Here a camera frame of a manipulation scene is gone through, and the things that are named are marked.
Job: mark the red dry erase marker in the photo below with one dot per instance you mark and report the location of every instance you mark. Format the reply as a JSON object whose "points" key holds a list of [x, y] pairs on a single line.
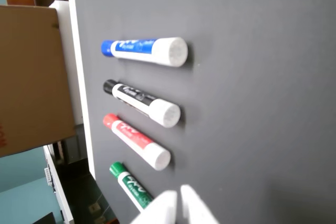
{"points": [[131, 134]]}

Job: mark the black dry erase marker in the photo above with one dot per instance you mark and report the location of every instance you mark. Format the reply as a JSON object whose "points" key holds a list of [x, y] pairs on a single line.
{"points": [[131, 95]]}

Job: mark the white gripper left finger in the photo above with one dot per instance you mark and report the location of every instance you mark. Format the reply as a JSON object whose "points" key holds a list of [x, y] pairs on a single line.
{"points": [[162, 211]]}

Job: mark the white foam block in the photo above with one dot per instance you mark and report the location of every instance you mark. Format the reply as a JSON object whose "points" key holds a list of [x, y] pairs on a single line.
{"points": [[67, 64]]}

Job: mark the green dry erase marker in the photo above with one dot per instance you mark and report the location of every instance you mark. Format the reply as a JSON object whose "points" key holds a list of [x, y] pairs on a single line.
{"points": [[128, 182]]}

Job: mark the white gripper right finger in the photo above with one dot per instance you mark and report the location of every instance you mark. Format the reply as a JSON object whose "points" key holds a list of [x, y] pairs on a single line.
{"points": [[194, 208]]}

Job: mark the gray rubber mat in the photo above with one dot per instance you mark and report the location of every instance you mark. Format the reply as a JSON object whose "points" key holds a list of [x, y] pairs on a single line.
{"points": [[236, 77]]}

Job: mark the blue dry erase marker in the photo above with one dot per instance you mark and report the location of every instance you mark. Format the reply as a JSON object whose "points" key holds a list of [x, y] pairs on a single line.
{"points": [[136, 48]]}

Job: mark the brown cardboard box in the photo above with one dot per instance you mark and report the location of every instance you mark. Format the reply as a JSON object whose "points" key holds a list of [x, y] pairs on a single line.
{"points": [[31, 77]]}

